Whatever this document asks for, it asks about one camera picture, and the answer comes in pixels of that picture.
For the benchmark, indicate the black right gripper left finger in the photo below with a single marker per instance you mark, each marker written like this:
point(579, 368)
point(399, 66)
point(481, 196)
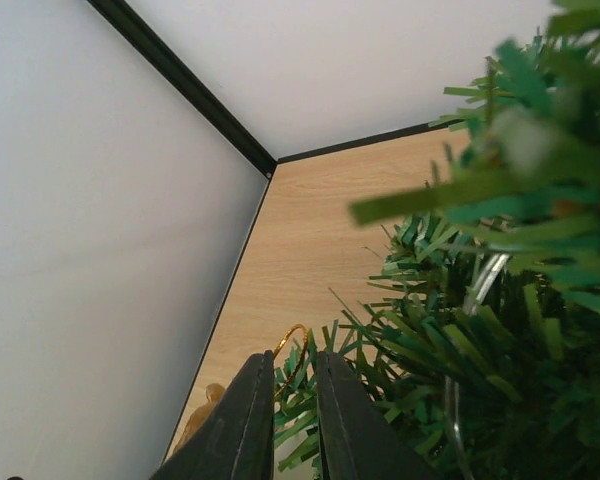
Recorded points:
point(236, 440)

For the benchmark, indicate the wooden ornament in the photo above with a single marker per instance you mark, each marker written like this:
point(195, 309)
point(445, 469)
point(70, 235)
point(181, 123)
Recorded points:
point(215, 391)

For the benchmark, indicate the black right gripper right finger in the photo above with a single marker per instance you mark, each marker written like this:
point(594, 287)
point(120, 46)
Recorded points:
point(355, 441)

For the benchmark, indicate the small green christmas tree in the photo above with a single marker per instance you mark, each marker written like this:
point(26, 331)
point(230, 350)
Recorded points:
point(528, 360)

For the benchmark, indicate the clear led string lights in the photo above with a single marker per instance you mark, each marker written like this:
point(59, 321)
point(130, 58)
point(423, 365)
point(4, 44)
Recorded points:
point(475, 297)

